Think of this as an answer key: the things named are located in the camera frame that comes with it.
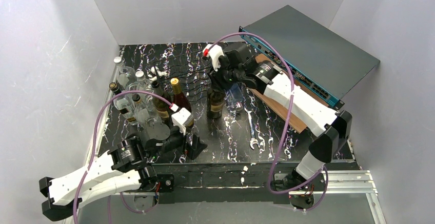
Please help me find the blue label clear bottle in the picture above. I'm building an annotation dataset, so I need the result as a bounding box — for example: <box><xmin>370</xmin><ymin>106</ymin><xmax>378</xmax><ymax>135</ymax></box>
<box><xmin>226</xmin><ymin>84</ymin><xmax>244</xmax><ymax>114</ymax></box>

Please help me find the dark wine bottle gold cap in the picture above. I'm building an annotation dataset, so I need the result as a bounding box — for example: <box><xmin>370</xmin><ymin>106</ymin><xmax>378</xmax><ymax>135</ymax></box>
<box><xmin>170</xmin><ymin>77</ymin><xmax>192</xmax><ymax>113</ymax></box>

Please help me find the dark wine bottle silver cap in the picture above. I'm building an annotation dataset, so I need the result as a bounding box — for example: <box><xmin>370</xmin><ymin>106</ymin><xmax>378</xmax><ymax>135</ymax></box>
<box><xmin>151</xmin><ymin>80</ymin><xmax>173</xmax><ymax>128</ymax></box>

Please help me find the clear bottle brown neck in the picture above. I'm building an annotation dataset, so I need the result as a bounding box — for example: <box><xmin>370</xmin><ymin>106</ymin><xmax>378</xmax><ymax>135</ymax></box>
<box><xmin>132</xmin><ymin>94</ymin><xmax>161</xmax><ymax>129</ymax></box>

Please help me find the clear bottle gold label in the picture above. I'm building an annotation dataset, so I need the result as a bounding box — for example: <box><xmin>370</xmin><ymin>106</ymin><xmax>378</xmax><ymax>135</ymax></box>
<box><xmin>109</xmin><ymin>82</ymin><xmax>139</xmax><ymax>125</ymax></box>

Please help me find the clear bottle dark label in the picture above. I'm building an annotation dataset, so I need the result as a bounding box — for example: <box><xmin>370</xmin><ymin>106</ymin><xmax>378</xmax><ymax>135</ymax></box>
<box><xmin>135</xmin><ymin>70</ymin><xmax>153</xmax><ymax>103</ymax></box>

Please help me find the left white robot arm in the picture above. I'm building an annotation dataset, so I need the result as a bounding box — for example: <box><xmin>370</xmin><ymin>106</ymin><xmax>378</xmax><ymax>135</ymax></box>
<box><xmin>39</xmin><ymin>123</ymin><xmax>207</xmax><ymax>221</ymax></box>

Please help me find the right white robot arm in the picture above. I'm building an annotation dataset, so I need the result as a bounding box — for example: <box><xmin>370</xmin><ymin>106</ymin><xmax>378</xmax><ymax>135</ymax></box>
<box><xmin>203</xmin><ymin>43</ymin><xmax>352</xmax><ymax>184</ymax></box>

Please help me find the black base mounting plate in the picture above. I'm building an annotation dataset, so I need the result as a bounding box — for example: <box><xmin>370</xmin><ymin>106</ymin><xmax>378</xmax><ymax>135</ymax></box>
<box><xmin>112</xmin><ymin>161</ymin><xmax>347</xmax><ymax>205</ymax></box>

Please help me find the silver combination wrench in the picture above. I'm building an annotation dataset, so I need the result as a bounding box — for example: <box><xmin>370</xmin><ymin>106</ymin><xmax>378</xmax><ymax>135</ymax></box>
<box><xmin>246</xmin><ymin>111</ymin><xmax>258</xmax><ymax>150</ymax></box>

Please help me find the brown wooden board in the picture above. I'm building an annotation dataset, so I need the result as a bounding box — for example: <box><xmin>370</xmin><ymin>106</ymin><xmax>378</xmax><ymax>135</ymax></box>
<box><xmin>248</xmin><ymin>53</ymin><xmax>328</xmax><ymax>133</ymax></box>

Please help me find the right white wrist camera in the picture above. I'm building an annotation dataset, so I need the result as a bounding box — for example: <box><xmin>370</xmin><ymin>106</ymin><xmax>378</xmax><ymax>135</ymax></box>
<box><xmin>202</xmin><ymin>44</ymin><xmax>224</xmax><ymax>72</ymax></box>

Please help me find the black wire wine rack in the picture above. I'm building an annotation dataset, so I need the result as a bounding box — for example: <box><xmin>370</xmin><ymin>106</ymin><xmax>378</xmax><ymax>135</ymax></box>
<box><xmin>145</xmin><ymin>43</ymin><xmax>212</xmax><ymax>105</ymax></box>

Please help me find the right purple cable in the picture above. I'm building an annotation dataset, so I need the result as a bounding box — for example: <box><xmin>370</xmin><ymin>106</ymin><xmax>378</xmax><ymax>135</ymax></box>
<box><xmin>209</xmin><ymin>32</ymin><xmax>330</xmax><ymax>213</ymax></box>

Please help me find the purple cable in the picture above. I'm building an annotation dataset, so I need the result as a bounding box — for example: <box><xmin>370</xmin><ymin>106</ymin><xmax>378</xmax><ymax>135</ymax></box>
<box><xmin>73</xmin><ymin>90</ymin><xmax>177</xmax><ymax>224</ymax></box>
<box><xmin>209</xmin><ymin>32</ymin><xmax>330</xmax><ymax>213</ymax></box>

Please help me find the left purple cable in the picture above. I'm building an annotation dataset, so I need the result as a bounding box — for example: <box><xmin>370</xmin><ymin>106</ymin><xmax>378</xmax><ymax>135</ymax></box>
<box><xmin>73</xmin><ymin>90</ymin><xmax>177</xmax><ymax>224</ymax></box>

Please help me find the teal network switch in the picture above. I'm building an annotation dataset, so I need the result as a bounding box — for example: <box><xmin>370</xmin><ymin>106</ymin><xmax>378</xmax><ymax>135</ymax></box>
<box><xmin>239</xmin><ymin>5</ymin><xmax>380</xmax><ymax>109</ymax></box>

